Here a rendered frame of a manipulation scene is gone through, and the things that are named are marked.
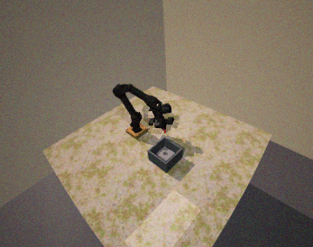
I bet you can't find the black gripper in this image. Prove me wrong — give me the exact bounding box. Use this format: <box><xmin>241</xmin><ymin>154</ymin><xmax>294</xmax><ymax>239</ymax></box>
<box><xmin>149</xmin><ymin>114</ymin><xmax>174</xmax><ymax>130</ymax></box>

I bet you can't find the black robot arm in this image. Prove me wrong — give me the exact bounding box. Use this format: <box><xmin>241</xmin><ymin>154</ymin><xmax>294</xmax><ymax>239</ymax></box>
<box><xmin>113</xmin><ymin>84</ymin><xmax>171</xmax><ymax>133</ymax></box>

